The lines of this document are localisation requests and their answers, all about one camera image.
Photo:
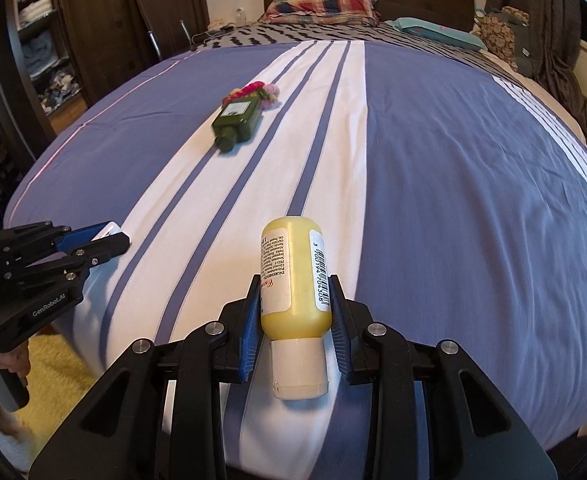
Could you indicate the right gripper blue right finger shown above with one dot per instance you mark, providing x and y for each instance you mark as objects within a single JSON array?
[{"x": 339, "y": 328}]

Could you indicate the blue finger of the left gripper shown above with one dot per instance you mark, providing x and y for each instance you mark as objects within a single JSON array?
[{"x": 74, "y": 239}]

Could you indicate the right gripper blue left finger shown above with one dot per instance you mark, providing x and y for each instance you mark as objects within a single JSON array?
[{"x": 249, "y": 331}]

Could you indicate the small white yellow tube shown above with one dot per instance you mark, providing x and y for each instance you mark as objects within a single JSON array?
[{"x": 109, "y": 229}]

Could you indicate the yellow lotion bottle white cap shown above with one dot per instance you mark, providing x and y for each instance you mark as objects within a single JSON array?
[{"x": 295, "y": 306}]

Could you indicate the person left hand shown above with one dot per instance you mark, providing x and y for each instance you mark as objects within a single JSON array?
[{"x": 8, "y": 359}]

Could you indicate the yellow fluffy rug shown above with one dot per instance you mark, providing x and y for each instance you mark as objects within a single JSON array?
[{"x": 59, "y": 378}]

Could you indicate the blue white striped bed cover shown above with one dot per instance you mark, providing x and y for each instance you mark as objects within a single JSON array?
[{"x": 453, "y": 204}]

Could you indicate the green rectangular bottle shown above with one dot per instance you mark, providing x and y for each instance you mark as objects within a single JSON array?
[{"x": 236, "y": 122}]

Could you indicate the brown wooden wardrobe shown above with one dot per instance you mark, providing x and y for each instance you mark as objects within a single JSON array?
[{"x": 57, "y": 57}]

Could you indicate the black white patterned blanket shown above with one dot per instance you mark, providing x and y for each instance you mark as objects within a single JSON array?
[{"x": 262, "y": 34}]

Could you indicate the teal pillow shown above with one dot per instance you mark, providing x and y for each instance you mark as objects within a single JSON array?
[{"x": 444, "y": 35}]

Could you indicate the red blue plaid pillow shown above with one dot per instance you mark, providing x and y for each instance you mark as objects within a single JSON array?
[{"x": 321, "y": 12}]

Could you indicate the brown patterned cushion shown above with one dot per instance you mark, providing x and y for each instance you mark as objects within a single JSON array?
[{"x": 506, "y": 34}]

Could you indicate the dark brown hanging cloth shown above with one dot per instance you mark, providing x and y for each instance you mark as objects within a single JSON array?
[{"x": 555, "y": 32}]

